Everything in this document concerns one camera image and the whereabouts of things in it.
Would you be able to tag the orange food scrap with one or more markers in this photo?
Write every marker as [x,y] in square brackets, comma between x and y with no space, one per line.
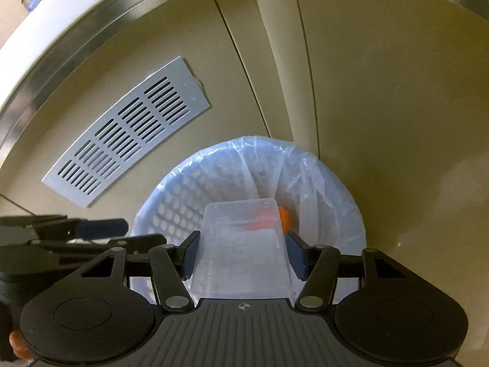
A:
[284,218]

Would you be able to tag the person's left hand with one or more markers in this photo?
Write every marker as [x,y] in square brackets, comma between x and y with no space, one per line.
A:
[18,344]

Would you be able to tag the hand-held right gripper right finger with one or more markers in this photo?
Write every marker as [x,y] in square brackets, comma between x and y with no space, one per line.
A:
[296,256]

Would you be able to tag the silver cabinet vent grille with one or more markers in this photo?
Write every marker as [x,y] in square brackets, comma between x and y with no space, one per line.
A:
[126,133]

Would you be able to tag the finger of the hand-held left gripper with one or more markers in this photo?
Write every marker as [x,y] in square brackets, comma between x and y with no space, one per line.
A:
[137,241]
[99,228]

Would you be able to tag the blue lined mesh trash bin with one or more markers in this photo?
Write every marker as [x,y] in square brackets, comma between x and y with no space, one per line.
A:
[183,191]

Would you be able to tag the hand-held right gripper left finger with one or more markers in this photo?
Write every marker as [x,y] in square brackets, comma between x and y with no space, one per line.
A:
[191,256]

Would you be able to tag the clear plastic box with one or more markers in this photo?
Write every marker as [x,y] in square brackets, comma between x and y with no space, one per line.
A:
[240,263]

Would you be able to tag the beige kitchen cabinet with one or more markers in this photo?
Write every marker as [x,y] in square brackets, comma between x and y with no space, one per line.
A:
[382,122]

